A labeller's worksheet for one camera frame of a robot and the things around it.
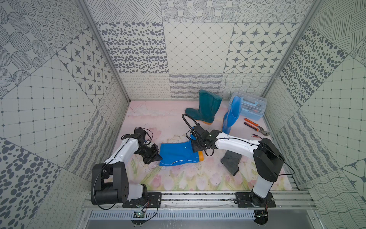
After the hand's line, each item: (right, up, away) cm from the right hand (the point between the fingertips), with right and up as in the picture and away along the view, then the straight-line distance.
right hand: (198, 147), depth 88 cm
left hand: (-20, -5, -7) cm, 22 cm away
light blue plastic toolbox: (+41, +26, +13) cm, 50 cm away
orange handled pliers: (+45, +10, +16) cm, 49 cm away
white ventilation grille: (-14, -30, -18) cm, 38 cm away
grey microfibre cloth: (+19, -7, -6) cm, 21 cm away
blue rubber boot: (-12, -4, -1) cm, 12 cm away
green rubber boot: (+7, +27, +3) cm, 29 cm away
